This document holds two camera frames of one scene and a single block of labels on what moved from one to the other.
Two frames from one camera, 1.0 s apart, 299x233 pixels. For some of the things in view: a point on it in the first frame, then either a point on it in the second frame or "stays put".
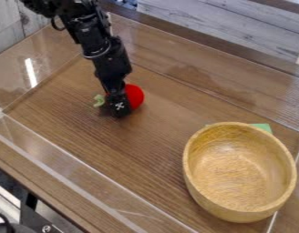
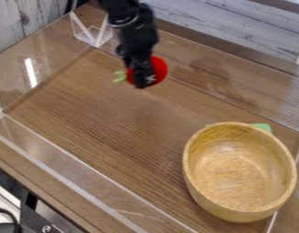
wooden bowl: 238,170 stays put
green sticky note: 263,126 stays put
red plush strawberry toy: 136,96 → 159,68
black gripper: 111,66 → 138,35
